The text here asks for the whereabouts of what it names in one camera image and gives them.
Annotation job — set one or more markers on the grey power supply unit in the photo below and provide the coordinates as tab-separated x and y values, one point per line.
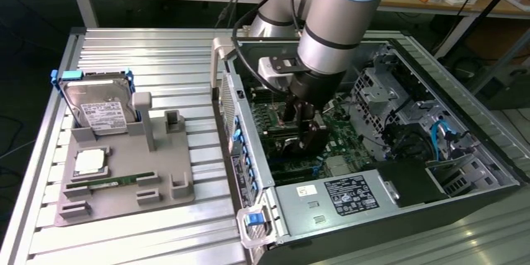
298	212

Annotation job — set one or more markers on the blue case latch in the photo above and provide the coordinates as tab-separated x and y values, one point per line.
254	218

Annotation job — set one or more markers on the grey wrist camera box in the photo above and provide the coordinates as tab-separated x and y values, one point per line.
272	72

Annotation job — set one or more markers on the black RAM stick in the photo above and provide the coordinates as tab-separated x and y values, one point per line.
277	135

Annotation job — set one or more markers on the green RAM stick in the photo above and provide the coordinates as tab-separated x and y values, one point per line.
112	182

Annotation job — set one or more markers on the cluttered wooden workbench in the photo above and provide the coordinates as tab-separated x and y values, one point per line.
456	6

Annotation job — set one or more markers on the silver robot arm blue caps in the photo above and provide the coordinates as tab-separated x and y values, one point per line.
332	29

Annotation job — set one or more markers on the black fan assembly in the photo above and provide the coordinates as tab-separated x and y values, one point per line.
408	142

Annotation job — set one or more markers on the metal socket cover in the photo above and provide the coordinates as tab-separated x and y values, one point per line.
332	106

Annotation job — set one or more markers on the black graphics card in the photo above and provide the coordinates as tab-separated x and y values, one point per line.
320	136

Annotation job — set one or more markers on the hard disk blue carrier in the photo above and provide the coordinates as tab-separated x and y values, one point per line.
100	103

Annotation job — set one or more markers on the grey parts rack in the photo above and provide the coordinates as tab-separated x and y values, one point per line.
125	159

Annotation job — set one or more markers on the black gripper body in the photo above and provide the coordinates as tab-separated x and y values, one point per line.
317	88

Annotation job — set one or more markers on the green motherboard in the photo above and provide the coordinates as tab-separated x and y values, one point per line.
348	141

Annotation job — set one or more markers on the open black PC case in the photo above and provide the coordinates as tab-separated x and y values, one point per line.
456	209

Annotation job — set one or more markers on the metal disk bay cage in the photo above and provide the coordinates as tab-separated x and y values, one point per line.
381	97

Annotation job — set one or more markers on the silver CPU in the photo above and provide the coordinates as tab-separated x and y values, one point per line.
90	162

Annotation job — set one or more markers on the silver chipset heat sink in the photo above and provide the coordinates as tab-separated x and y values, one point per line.
340	166

